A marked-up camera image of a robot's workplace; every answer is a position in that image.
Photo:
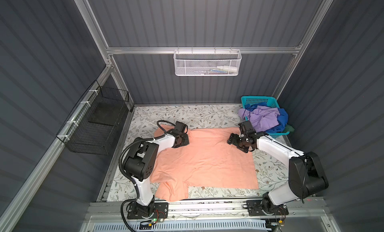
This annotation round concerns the black wire basket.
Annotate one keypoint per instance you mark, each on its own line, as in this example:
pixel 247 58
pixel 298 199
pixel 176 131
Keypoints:
pixel 98 122

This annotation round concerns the teal plastic laundry basket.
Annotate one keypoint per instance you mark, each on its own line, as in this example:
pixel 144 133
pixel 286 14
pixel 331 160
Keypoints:
pixel 271 101

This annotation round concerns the purple t-shirt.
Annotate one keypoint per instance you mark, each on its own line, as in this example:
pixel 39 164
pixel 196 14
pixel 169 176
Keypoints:
pixel 261 117

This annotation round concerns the peach orange t-shirt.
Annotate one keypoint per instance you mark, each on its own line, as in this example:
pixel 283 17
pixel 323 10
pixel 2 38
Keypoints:
pixel 208 161

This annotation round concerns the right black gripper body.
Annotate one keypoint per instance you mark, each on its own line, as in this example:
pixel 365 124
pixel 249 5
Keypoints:
pixel 238 141

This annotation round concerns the white bottle in basket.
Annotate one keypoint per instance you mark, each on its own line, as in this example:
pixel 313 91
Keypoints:
pixel 228 69

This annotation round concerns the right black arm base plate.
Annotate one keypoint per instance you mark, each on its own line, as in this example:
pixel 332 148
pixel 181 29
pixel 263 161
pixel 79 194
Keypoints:
pixel 255 208

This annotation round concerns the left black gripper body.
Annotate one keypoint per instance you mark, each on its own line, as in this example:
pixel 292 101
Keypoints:
pixel 184 140

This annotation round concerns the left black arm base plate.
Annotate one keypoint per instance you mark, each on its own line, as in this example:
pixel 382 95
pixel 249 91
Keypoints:
pixel 152 211

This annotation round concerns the white ventilation grille strip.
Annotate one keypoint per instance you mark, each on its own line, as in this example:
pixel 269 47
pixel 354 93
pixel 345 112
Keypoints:
pixel 204 225

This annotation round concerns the white wire mesh basket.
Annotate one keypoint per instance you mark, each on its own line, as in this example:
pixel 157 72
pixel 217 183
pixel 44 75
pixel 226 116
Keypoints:
pixel 204 62

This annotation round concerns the dark green garment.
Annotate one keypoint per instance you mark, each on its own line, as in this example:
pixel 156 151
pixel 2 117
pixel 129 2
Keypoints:
pixel 288 129

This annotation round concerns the blue t-shirt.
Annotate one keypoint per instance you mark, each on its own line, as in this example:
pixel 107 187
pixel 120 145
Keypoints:
pixel 282 119

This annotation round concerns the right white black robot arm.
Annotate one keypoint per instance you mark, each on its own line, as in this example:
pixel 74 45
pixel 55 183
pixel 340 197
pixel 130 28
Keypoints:
pixel 306 173

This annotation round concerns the floral patterned table mat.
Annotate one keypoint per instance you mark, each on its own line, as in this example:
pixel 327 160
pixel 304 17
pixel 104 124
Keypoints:
pixel 270 172

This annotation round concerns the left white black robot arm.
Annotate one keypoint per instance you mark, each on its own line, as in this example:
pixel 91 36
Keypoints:
pixel 137 160

